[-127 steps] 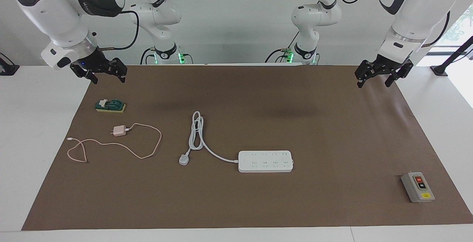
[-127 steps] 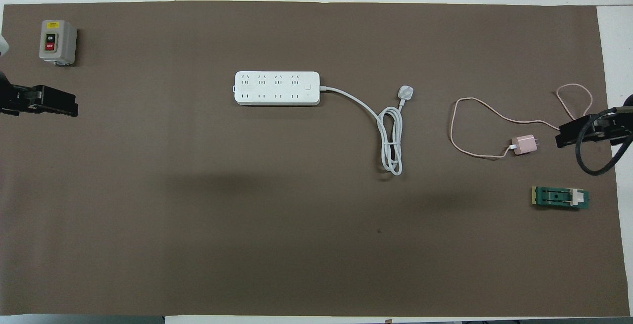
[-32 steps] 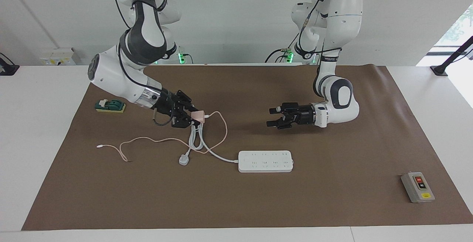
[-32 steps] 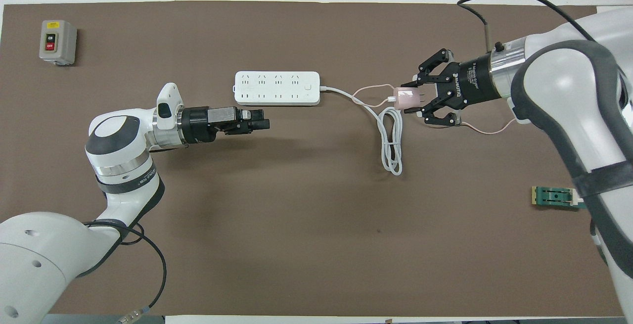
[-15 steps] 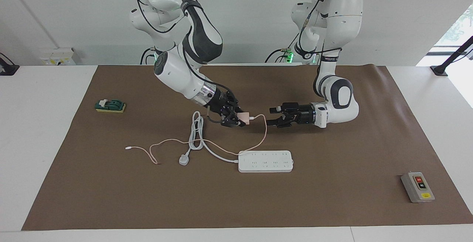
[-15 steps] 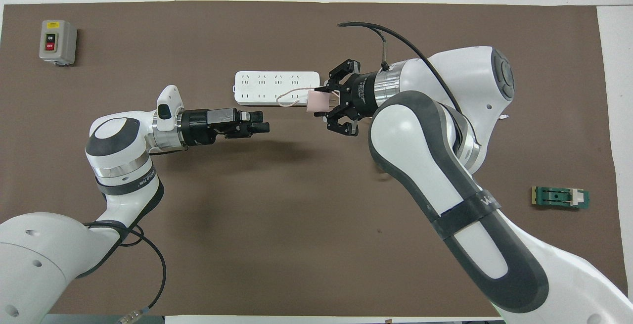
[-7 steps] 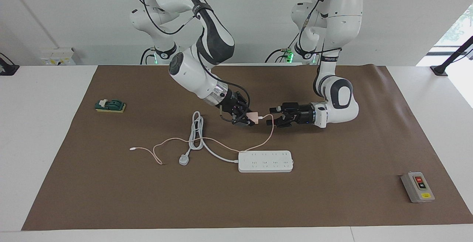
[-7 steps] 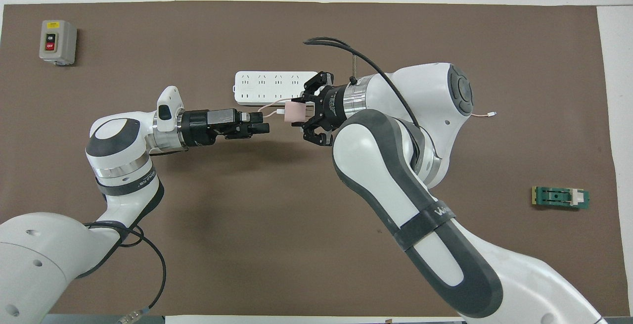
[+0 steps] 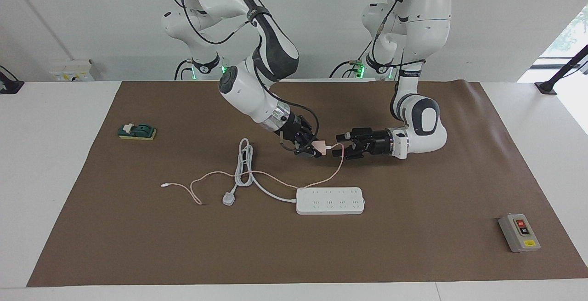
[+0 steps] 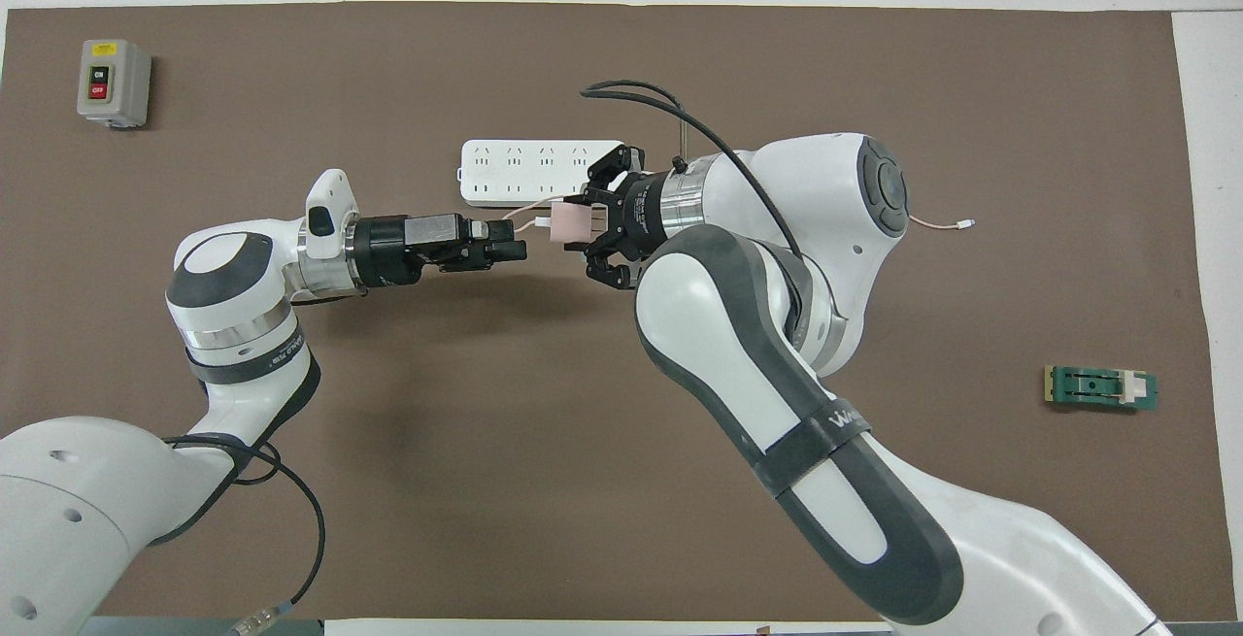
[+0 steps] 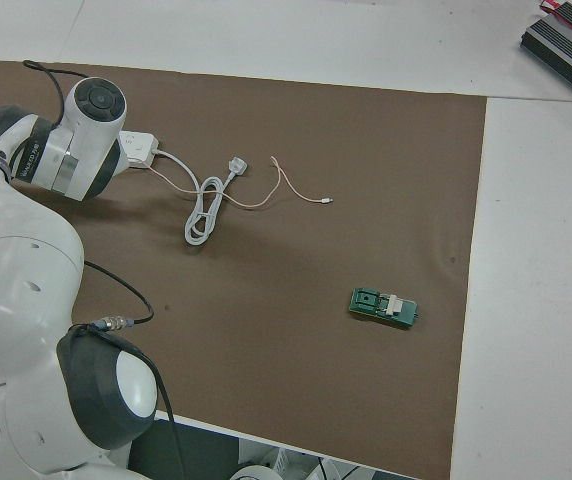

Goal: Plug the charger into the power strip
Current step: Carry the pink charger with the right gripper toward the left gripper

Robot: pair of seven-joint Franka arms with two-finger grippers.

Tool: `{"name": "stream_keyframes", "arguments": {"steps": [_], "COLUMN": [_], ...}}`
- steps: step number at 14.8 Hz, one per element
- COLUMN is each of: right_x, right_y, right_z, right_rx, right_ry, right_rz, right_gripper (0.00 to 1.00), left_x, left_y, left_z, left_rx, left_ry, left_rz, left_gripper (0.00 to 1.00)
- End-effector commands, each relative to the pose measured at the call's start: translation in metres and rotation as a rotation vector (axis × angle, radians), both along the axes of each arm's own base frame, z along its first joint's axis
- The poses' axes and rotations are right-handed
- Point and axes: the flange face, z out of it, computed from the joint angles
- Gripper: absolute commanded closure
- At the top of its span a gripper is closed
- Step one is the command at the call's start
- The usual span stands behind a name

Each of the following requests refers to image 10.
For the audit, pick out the green rectangular block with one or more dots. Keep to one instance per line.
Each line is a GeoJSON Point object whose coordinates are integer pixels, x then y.
{"type": "Point", "coordinates": [1092, 388]}

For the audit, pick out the grey on off switch box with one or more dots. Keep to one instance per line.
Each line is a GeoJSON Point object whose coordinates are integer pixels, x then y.
{"type": "Point", "coordinates": [121, 83]}

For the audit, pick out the brown paper table mat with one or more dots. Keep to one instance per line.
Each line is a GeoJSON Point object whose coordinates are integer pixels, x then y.
{"type": "Point", "coordinates": [486, 471]}

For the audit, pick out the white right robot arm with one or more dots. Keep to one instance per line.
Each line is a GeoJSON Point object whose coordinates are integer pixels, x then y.
{"type": "Point", "coordinates": [777, 403]}

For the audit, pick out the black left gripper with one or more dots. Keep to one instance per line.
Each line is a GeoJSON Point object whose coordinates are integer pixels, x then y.
{"type": "Point", "coordinates": [408, 246]}

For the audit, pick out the pink usb charger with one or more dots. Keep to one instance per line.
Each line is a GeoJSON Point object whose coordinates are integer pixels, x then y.
{"type": "Point", "coordinates": [573, 224]}

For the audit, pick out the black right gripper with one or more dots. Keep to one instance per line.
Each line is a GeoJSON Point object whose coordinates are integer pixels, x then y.
{"type": "Point", "coordinates": [641, 218]}

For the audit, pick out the white power strip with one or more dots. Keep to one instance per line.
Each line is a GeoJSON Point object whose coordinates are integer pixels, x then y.
{"type": "Point", "coordinates": [515, 170]}

